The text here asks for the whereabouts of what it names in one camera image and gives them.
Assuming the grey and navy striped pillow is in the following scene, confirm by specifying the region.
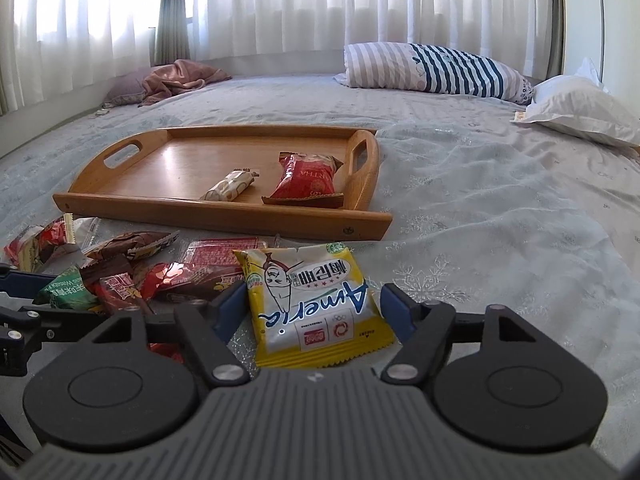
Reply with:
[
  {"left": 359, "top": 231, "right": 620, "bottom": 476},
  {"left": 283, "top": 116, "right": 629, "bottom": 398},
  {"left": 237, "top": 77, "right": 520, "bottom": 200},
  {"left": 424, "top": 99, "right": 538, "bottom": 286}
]
[{"left": 334, "top": 42, "right": 533, "bottom": 106}]

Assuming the red and cream snack packet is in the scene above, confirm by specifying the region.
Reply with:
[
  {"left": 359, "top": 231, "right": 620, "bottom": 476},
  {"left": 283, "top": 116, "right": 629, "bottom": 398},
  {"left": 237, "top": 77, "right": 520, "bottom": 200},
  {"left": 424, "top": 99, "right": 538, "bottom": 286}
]
[{"left": 4, "top": 212, "right": 77, "bottom": 273}]

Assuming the small red square packet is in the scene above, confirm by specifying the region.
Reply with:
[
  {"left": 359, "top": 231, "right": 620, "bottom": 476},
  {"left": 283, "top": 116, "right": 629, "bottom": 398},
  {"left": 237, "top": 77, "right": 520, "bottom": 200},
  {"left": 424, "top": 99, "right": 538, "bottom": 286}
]
[{"left": 177, "top": 236, "right": 268, "bottom": 267}]

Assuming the brown snack packet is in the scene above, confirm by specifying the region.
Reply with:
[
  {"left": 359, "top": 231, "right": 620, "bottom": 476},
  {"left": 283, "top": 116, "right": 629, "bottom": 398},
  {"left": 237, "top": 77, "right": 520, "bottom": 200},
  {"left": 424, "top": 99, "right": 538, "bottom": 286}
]
[{"left": 87, "top": 230, "right": 181, "bottom": 263}]

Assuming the green snack packet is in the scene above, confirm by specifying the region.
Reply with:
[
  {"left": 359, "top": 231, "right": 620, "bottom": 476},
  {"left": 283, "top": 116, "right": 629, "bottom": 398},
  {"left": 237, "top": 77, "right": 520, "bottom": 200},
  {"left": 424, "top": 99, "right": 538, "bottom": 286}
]
[{"left": 39, "top": 265, "right": 101, "bottom": 311}]

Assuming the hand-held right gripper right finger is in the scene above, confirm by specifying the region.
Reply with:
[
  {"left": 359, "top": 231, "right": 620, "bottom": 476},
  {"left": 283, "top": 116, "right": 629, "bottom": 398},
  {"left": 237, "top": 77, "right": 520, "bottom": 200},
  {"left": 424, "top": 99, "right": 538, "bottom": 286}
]
[{"left": 381, "top": 282, "right": 557, "bottom": 387}]

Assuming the purple pillow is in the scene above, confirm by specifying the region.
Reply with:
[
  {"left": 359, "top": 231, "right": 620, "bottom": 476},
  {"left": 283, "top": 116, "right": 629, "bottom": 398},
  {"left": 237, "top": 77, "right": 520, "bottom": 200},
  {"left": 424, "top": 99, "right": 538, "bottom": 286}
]
[{"left": 102, "top": 65, "right": 161, "bottom": 108}]

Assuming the pink blanket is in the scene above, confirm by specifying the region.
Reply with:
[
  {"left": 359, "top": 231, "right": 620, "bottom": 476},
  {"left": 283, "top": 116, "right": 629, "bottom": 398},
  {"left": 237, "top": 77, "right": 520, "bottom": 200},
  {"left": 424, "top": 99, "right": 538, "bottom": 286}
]
[{"left": 137, "top": 59, "right": 233, "bottom": 107}]

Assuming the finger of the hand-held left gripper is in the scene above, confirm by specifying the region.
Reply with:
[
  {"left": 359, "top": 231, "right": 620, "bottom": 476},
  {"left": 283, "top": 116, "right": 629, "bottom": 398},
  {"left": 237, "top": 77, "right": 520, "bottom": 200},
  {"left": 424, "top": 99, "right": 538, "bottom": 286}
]
[
  {"left": 0, "top": 264, "right": 54, "bottom": 307},
  {"left": 0, "top": 306, "right": 108, "bottom": 377}
]

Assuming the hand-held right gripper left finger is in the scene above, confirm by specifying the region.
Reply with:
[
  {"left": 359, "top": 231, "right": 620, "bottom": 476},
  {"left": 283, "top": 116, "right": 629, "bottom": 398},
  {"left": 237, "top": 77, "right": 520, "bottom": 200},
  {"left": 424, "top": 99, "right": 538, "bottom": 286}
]
[{"left": 70, "top": 282, "right": 251, "bottom": 387}]

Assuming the glossy red snack packet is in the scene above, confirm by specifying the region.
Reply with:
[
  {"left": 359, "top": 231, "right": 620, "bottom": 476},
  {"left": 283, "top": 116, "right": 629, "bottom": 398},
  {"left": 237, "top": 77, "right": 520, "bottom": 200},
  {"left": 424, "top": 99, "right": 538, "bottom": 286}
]
[{"left": 149, "top": 341, "right": 186, "bottom": 365}]

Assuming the wooden tray with handles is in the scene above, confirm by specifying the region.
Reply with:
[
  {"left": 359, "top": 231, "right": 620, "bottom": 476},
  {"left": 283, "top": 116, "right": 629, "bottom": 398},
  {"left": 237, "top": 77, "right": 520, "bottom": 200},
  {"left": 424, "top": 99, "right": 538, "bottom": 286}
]
[{"left": 52, "top": 125, "right": 394, "bottom": 242}]

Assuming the white sheer curtain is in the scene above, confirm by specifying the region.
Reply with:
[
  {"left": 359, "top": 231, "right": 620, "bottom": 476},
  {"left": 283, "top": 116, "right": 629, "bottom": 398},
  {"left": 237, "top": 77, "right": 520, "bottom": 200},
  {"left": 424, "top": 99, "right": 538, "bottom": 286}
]
[
  {"left": 187, "top": 0, "right": 563, "bottom": 78},
  {"left": 0, "top": 0, "right": 168, "bottom": 116}
]

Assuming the white wardrobe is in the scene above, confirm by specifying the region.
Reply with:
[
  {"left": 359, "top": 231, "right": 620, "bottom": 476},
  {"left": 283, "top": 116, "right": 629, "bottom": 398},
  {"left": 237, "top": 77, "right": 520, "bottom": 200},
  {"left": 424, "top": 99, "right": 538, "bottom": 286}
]
[{"left": 562, "top": 0, "right": 640, "bottom": 91}]

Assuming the dark red snack bar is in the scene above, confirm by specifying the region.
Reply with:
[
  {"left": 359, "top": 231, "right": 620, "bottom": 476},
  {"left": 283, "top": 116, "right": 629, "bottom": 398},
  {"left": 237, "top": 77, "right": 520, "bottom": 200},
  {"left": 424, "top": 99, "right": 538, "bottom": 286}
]
[{"left": 80, "top": 255, "right": 153, "bottom": 316}]

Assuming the yellow snack packet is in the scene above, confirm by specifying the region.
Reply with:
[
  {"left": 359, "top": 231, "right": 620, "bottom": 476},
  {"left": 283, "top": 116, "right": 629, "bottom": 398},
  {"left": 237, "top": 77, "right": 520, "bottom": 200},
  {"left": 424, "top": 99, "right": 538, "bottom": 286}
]
[{"left": 233, "top": 242, "right": 397, "bottom": 370}]

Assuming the cream wrapped snack bar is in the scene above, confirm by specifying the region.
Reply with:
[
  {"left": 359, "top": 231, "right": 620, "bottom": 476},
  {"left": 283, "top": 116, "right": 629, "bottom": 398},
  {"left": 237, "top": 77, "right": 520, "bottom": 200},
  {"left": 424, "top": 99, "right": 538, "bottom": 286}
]
[{"left": 200, "top": 168, "right": 260, "bottom": 202}]

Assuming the grey-green curtain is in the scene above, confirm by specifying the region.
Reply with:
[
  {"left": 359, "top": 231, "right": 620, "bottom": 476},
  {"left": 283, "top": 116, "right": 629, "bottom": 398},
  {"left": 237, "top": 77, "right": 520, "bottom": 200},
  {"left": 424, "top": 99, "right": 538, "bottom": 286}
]
[
  {"left": 547, "top": 0, "right": 568, "bottom": 78},
  {"left": 152, "top": 0, "right": 195, "bottom": 66}
]

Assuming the white pillow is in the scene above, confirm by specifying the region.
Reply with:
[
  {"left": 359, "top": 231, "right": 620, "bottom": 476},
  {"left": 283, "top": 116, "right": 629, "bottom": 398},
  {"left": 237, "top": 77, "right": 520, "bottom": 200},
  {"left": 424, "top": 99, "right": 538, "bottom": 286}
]
[{"left": 510, "top": 57, "right": 640, "bottom": 148}]

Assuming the large red snack packet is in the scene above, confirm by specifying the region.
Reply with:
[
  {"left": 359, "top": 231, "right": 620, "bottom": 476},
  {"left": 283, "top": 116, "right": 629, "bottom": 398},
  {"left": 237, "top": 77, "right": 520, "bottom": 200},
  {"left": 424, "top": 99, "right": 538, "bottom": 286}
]
[{"left": 261, "top": 151, "right": 346, "bottom": 209}]

